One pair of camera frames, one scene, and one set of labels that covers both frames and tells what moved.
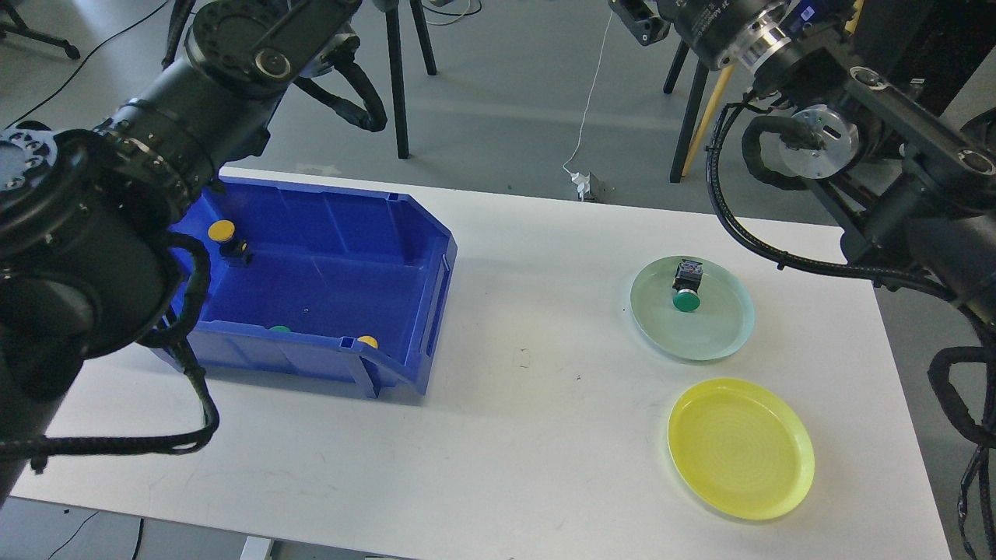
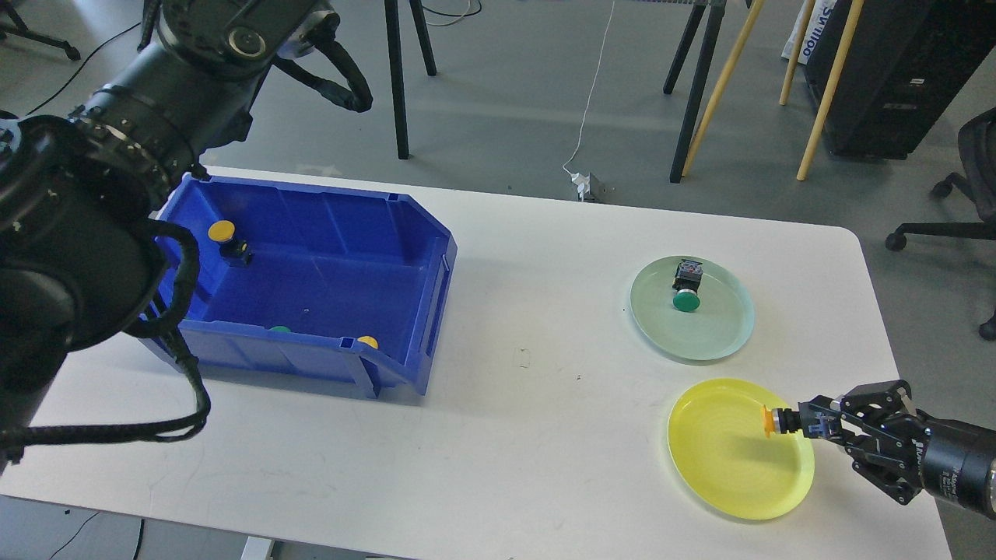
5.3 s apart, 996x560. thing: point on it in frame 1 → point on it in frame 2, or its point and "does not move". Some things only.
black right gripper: (727, 34) → (903, 451)
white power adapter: (583, 184) does not move
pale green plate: (722, 323) does not move
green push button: (686, 281) does not move
